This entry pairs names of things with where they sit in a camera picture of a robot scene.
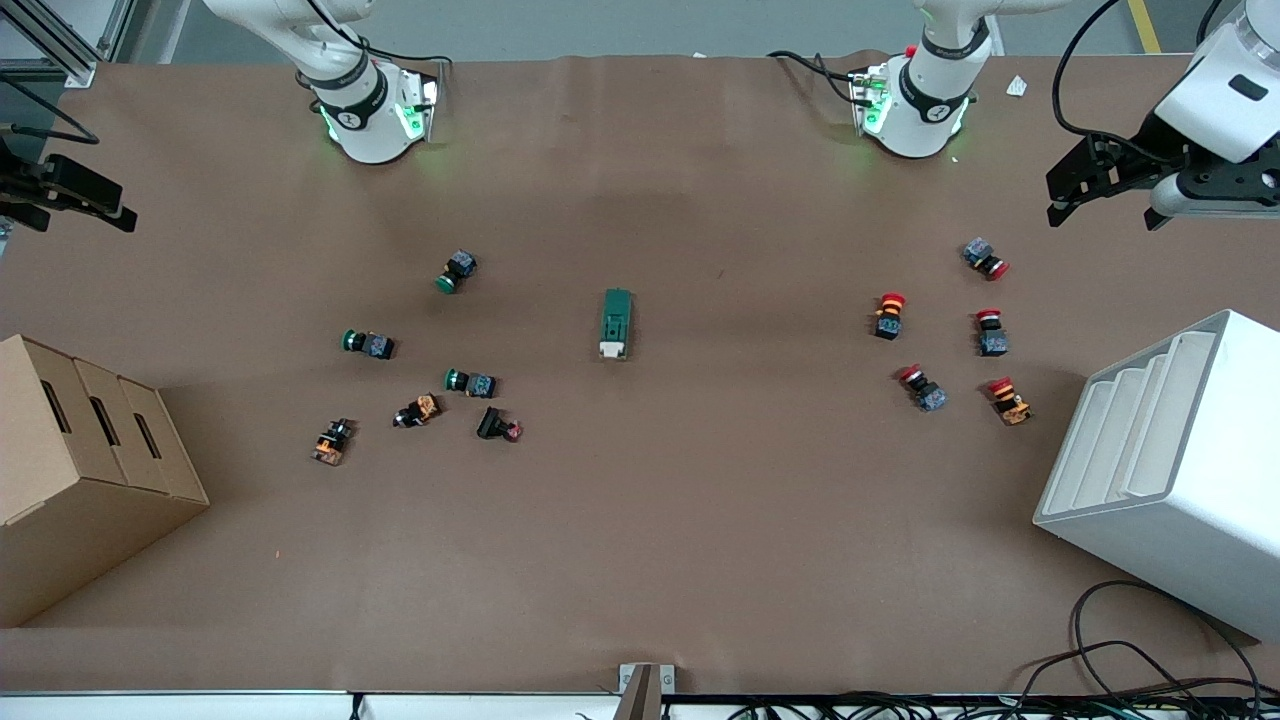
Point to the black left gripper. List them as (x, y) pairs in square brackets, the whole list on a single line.
[(1150, 141)]

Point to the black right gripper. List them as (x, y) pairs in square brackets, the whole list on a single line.
[(22, 184)]

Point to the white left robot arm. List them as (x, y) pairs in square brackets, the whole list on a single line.
[(935, 95)]

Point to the white paper scrap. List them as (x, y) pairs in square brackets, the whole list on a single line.
[(1016, 86)]

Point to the red mushroom button blue block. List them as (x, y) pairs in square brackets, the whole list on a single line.
[(985, 257), (922, 387), (991, 333)]

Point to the red mushroom button orange block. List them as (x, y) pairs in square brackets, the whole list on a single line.
[(1009, 400), (888, 315)]

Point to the brown cardboard box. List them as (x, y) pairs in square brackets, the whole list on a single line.
[(70, 480)]

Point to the green push button blue block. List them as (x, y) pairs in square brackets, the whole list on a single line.
[(457, 271), (470, 382), (368, 343)]

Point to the black push button orange block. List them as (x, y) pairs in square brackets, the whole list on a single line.
[(417, 411), (332, 441)]

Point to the brown table mat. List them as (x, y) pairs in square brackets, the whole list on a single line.
[(640, 520)]

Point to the aluminium frame beam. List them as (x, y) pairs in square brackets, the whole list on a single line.
[(60, 35)]

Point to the black switch with red end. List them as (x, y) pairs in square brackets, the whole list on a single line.
[(498, 425)]

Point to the green load switch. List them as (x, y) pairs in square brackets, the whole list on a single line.
[(617, 322)]

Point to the aluminium profile post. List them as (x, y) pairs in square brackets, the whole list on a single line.
[(644, 690)]

